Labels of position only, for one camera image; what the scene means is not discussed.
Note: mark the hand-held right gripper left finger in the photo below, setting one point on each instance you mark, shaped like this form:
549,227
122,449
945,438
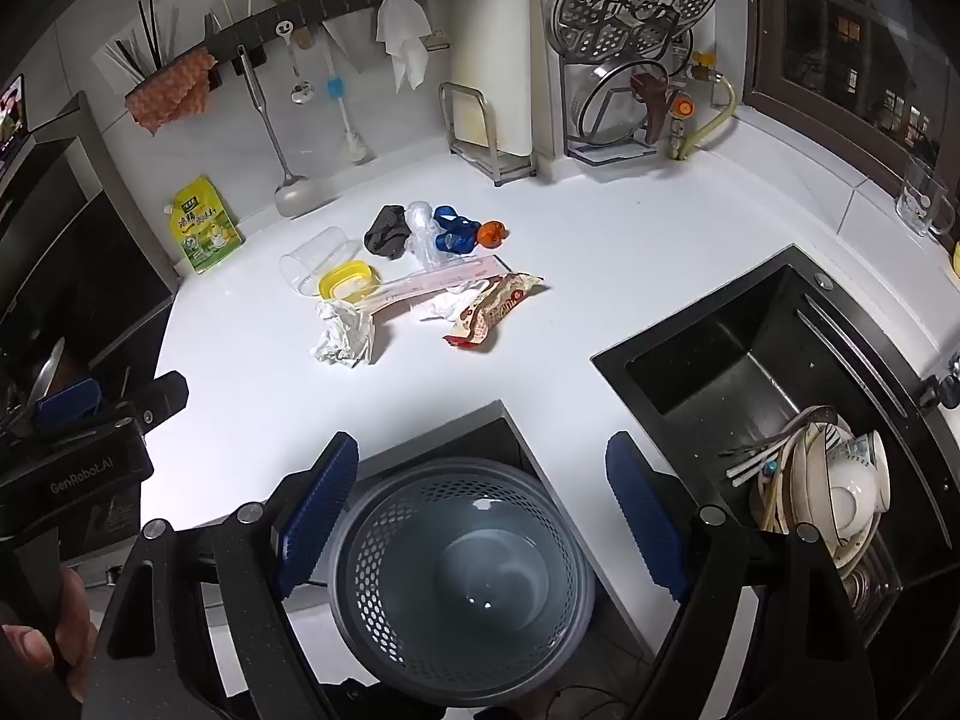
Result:
319,510

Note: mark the grey perforated waste basket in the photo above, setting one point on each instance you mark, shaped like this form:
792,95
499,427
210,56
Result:
465,570

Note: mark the small screen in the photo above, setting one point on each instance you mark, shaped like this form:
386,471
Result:
13,116

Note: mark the person's left hand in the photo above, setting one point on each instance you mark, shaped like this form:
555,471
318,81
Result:
79,630

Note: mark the gas valve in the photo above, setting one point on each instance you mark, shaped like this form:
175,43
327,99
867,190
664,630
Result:
681,106

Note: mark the white cutting board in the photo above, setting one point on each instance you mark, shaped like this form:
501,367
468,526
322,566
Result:
487,30

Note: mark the metal spoon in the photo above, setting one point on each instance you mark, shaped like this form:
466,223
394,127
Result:
302,94

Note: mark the clear plastic cup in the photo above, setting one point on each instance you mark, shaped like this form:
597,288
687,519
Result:
311,259

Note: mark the pile of dishes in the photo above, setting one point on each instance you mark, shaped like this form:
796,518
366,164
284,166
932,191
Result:
847,487

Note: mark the metal lid rack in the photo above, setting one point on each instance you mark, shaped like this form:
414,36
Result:
600,157

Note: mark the metal ladle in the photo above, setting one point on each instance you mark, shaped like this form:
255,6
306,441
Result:
292,195

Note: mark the yellow square plastic lid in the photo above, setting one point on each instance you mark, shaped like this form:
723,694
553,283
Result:
327,285

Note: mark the black sink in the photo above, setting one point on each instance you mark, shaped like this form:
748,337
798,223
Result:
720,360

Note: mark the metal cutting board rack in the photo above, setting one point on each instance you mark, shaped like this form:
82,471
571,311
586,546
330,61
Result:
516,165

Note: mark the black range hood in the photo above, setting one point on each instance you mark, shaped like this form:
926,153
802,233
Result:
90,255

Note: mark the clear plastic bag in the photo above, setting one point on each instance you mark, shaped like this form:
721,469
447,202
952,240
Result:
424,236

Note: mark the red snack wrapper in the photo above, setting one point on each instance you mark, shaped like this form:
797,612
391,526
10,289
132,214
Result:
495,307

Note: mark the dark framed window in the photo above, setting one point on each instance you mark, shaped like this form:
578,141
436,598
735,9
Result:
862,52

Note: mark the metal pot on rack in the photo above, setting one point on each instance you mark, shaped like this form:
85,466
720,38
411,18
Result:
607,101

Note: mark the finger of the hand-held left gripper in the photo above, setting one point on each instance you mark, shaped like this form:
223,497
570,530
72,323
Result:
67,399
161,394

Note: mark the orange dishcloth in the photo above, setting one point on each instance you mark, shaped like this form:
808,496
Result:
169,90

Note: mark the white hanging cloth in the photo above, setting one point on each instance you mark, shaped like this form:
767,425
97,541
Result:
401,37

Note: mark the white tissue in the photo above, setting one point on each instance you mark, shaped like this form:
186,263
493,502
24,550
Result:
450,304

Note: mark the blue plastic piece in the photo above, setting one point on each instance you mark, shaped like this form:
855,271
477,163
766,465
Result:
457,236

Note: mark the small wooden utensil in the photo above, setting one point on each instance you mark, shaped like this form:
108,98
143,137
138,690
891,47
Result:
301,37

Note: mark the bundle of chopsticks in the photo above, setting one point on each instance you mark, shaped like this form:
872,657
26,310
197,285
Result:
135,60

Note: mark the yellow seasoning pouch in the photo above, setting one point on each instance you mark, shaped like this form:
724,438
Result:
202,229

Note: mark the metal pan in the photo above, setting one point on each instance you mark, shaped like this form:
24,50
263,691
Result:
46,371

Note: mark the orange bottle cap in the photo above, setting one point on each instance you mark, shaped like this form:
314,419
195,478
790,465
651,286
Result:
491,234

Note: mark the white paper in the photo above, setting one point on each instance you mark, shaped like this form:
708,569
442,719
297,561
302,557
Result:
341,334

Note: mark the glass mug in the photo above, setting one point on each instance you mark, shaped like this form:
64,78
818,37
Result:
919,199

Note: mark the dark grey cloth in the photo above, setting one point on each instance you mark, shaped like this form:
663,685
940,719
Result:
386,232

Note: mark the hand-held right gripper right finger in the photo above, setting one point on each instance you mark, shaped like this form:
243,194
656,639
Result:
645,517

